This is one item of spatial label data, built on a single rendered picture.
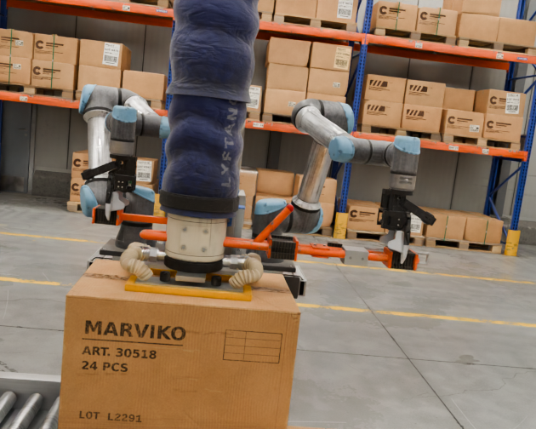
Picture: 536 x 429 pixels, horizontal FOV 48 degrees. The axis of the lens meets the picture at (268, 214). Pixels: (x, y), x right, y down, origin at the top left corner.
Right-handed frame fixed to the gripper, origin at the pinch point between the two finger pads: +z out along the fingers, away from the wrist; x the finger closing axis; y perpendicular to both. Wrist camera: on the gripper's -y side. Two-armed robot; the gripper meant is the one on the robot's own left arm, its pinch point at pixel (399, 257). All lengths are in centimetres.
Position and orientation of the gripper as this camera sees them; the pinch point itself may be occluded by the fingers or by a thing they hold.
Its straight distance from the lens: 181.9
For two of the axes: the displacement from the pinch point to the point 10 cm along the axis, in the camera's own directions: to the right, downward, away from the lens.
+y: -9.9, -0.9, -0.8
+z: -1.0, 9.9, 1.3
